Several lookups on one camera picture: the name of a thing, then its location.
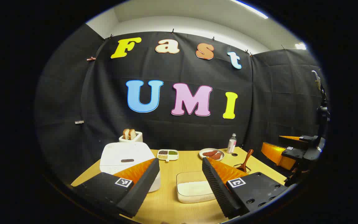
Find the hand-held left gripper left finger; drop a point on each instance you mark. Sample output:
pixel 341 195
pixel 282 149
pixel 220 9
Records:
pixel 141 189

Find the white rice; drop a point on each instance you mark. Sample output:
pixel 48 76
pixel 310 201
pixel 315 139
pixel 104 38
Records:
pixel 193 188

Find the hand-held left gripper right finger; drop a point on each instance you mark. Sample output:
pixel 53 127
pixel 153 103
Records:
pixel 219 193

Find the black backdrop cloth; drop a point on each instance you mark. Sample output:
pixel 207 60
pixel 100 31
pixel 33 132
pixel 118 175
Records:
pixel 172 130

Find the white divided grain dish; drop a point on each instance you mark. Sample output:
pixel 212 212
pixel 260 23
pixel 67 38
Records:
pixel 167 155

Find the white rice cooker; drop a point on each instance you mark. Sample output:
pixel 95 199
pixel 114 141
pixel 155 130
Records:
pixel 123 152

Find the clear bottle pink label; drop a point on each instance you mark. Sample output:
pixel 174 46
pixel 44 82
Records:
pixel 231 144

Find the white toaster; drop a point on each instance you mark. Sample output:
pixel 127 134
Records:
pixel 134 141

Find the toast bread slice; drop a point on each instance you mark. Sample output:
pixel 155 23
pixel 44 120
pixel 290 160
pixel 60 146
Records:
pixel 125 133
pixel 132 134

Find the white round plate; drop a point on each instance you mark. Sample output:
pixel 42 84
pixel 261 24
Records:
pixel 202 156

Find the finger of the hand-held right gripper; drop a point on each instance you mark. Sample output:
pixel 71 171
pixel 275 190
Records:
pixel 294 139
pixel 275 154

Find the ceiling light strip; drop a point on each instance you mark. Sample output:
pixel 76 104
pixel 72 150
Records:
pixel 300 46

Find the wooden spoon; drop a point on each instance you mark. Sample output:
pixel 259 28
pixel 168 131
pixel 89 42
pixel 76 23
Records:
pixel 246 159

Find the clear rice container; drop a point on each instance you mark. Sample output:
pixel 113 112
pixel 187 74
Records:
pixel 185 177

